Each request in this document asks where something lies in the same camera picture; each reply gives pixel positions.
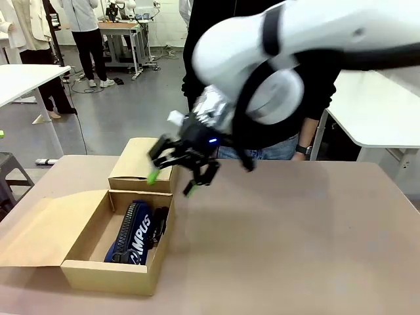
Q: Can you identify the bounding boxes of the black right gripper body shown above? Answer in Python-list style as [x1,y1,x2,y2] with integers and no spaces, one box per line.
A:
[177,113,221,162]

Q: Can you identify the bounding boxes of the cardboard box with lid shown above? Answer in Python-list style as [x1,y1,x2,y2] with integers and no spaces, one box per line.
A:
[108,136,180,195]

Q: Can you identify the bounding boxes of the navy blue pencil case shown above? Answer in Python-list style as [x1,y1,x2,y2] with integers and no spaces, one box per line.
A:
[103,200,154,265]

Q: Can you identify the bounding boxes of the person's left forearm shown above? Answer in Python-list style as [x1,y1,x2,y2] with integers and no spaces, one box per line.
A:
[297,117,321,148]

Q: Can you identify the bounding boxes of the open cardboard box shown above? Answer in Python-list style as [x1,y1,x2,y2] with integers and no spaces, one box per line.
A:
[0,189,175,297]

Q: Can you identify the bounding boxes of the person's blue jeans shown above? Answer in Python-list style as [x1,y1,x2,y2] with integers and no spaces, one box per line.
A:
[216,133,300,161]

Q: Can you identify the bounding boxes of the person in black sweater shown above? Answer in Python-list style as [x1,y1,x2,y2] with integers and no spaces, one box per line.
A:
[181,0,338,151]

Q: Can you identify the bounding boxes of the brown-topped workbench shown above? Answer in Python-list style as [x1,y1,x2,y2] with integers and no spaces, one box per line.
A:
[94,20,154,81]

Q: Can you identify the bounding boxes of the triangular cardboard piece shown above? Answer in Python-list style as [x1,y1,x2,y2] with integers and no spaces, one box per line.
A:
[31,113,53,126]

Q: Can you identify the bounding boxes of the bystander in white shirt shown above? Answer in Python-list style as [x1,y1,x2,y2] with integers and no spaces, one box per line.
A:
[60,0,116,89]

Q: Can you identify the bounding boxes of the grey metal stool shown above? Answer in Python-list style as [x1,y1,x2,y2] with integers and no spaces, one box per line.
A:
[0,152,35,217]

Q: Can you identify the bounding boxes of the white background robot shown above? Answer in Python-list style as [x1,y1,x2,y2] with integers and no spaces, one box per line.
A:
[106,0,138,21]

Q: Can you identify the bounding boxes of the white table with leg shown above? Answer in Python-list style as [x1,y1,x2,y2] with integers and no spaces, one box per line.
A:
[0,64,72,158]

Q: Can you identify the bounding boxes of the black tripod pole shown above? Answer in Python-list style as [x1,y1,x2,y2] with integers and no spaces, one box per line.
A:
[41,0,66,68]

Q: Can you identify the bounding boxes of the bystander in cream jacket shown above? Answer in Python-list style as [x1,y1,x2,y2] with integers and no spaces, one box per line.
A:
[0,0,78,119]

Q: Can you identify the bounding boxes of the white side table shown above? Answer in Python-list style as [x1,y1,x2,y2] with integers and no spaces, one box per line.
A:
[310,70,420,186]

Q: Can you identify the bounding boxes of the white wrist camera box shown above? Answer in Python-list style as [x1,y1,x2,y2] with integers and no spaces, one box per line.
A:
[167,110,185,126]

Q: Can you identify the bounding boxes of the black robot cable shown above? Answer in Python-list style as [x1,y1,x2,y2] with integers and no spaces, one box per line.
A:
[232,44,420,173]

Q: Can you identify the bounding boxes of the black floor cable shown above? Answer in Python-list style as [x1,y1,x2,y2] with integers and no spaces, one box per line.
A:
[61,73,109,156]

